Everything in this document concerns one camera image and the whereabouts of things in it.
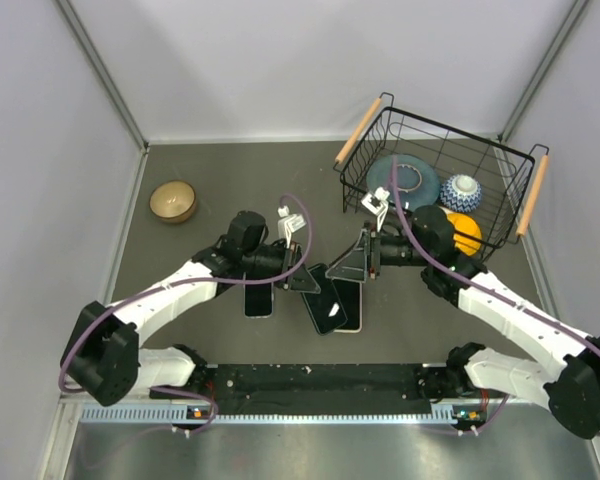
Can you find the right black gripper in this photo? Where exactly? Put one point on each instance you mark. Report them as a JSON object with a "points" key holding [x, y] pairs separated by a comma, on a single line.
{"points": [[353, 266]]}

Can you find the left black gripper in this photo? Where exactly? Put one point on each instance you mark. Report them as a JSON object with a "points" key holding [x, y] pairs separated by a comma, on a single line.
{"points": [[302, 281]]}

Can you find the beige phone case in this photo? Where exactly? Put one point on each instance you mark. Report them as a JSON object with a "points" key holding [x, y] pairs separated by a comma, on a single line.
{"points": [[355, 330]]}

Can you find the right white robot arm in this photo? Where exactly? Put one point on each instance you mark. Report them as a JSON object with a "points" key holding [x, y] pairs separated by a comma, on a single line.
{"points": [[562, 372]]}

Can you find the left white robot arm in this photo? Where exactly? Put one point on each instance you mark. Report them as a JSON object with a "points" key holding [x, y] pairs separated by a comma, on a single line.
{"points": [[105, 356]]}

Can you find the blue-grey ceramic plate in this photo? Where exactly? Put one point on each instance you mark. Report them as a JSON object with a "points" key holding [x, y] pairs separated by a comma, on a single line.
{"points": [[417, 183]]}

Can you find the yellow bowl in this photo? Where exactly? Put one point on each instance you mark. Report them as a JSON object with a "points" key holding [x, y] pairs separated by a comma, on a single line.
{"points": [[467, 236]]}

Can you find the blue white patterned bowl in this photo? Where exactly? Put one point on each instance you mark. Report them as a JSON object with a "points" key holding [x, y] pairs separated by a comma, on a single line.
{"points": [[461, 193]]}

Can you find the tan ceramic bowl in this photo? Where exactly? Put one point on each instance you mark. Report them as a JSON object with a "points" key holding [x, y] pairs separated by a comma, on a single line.
{"points": [[173, 202]]}

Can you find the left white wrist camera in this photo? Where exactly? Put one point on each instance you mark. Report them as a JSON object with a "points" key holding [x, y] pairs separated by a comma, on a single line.
{"points": [[288, 224]]}

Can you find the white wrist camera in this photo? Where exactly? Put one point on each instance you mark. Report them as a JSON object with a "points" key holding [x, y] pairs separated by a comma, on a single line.
{"points": [[377, 203], [288, 224]]}

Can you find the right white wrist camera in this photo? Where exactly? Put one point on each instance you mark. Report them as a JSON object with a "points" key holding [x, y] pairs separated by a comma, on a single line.
{"points": [[377, 203]]}

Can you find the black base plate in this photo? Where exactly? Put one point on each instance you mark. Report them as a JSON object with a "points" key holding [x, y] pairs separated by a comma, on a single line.
{"points": [[328, 389]]}

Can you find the black wire basket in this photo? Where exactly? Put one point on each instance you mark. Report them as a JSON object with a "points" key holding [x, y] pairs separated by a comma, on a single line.
{"points": [[507, 177]]}

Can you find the aluminium rail with cable duct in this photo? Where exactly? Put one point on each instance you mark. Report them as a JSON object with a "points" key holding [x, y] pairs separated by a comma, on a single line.
{"points": [[194, 409]]}

